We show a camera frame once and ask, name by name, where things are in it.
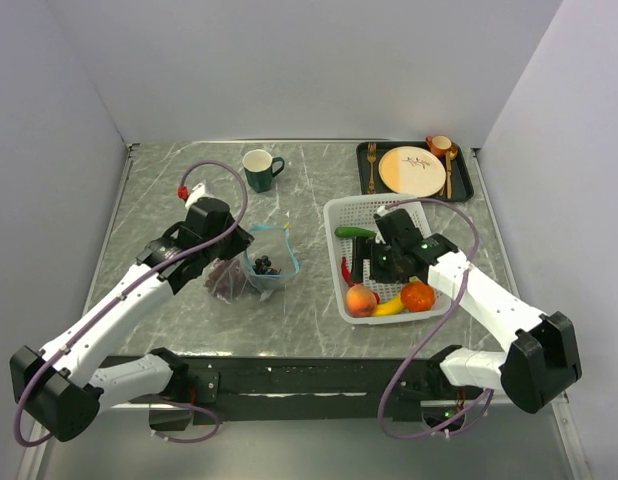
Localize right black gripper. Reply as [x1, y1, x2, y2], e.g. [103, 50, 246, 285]
[349, 236, 410, 284]

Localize orange tangerine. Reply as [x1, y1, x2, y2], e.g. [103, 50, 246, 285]
[400, 281, 436, 312]

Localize banana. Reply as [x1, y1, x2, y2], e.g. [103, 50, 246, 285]
[372, 294, 405, 317]

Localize peach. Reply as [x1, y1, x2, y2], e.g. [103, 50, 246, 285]
[345, 284, 378, 318]

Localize black grape bunch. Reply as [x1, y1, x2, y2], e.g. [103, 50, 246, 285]
[252, 255, 281, 276]

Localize clear zip top bag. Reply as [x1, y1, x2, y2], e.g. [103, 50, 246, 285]
[204, 224, 300, 303]

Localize red grape bunch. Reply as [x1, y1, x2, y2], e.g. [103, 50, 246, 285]
[204, 258, 247, 303]

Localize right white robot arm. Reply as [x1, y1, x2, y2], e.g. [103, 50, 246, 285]
[351, 207, 582, 413]

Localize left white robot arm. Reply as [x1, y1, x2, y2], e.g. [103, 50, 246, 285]
[9, 196, 253, 442]

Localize red chili pepper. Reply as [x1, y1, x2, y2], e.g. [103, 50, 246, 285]
[340, 256, 355, 287]

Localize green chili pepper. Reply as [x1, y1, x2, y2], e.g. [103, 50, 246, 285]
[334, 226, 376, 239]

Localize white plastic basket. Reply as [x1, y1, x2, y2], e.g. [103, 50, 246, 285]
[323, 193, 451, 325]

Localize beige round plate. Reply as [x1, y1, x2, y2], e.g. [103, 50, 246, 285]
[378, 146, 446, 197]

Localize dark green tray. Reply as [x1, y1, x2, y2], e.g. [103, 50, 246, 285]
[356, 141, 474, 202]

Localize gold fork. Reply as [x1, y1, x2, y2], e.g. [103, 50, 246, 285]
[367, 143, 377, 195]

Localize gold spoon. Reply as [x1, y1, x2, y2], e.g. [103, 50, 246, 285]
[439, 143, 458, 200]

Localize small orange cup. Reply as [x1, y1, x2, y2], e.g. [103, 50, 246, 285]
[425, 135, 453, 157]

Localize black base beam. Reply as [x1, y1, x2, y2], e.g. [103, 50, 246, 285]
[103, 353, 490, 431]

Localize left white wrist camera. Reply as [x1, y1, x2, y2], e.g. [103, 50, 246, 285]
[177, 182, 215, 209]

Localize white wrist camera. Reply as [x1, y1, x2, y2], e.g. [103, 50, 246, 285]
[376, 205, 391, 217]
[177, 182, 215, 209]

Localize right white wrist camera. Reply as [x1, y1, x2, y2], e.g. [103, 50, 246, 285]
[376, 205, 391, 217]

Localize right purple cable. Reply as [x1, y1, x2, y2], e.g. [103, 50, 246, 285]
[377, 197, 495, 441]

